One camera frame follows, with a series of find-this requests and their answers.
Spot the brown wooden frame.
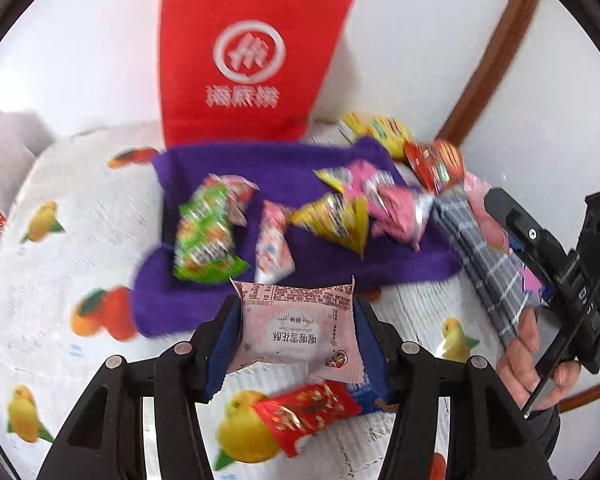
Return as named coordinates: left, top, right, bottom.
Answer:
left=437, top=0, right=543, bottom=148

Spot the pink yellow triangular snack packet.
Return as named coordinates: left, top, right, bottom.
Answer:
left=315, top=160, right=396, bottom=201

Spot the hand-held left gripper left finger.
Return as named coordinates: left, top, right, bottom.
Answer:
left=35, top=295, right=246, bottom=480

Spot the red paper bag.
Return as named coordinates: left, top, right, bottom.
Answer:
left=157, top=0, right=357, bottom=150

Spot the pale pink pastry packet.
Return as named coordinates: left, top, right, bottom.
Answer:
left=227, top=276, right=366, bottom=386

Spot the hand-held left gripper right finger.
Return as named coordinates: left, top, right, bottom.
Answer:
left=352, top=297, right=556, bottom=480

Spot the blue snack packet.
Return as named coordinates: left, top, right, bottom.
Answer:
left=347, top=382, right=393, bottom=413

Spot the fruit print tablecloth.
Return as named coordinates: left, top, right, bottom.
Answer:
left=0, top=120, right=600, bottom=480

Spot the person's right hand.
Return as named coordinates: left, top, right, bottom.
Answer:
left=495, top=307, right=583, bottom=411

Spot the yellow chips bag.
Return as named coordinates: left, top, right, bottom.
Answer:
left=341, top=112, right=415, bottom=161

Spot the green triangular snack packet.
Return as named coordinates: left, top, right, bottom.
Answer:
left=172, top=180, right=251, bottom=283

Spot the red white snack packet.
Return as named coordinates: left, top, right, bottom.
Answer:
left=207, top=174, right=260, bottom=226

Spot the grey checked cloth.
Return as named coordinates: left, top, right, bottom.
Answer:
left=432, top=190, right=548, bottom=348

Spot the orange chips bag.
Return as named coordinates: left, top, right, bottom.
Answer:
left=404, top=139, right=467, bottom=196

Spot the purple towel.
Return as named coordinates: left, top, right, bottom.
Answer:
left=130, top=136, right=463, bottom=338

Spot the large pink snack packet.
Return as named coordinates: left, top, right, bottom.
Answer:
left=362, top=170, right=436, bottom=251

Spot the light pink peach snack packet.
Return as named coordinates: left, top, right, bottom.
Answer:
left=462, top=172, right=511, bottom=253

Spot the small pink candy packet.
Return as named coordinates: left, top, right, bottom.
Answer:
left=254, top=200, right=297, bottom=283

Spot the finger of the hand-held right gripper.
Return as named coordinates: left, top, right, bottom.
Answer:
left=482, top=187, right=578, bottom=301

